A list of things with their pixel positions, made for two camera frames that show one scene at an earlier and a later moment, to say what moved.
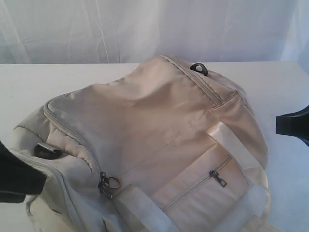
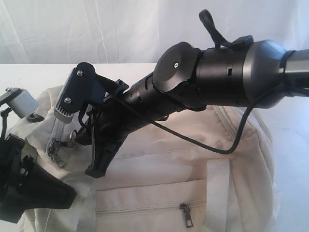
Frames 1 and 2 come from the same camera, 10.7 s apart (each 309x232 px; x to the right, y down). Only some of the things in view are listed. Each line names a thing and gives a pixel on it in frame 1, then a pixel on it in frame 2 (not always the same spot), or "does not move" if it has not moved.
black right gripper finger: [295, 124] to [106, 126]
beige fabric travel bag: [168, 147] does not move
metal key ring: [115, 187] to [72, 135]
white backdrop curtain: [132, 32] does not move
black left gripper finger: [18, 177] to [37, 189]
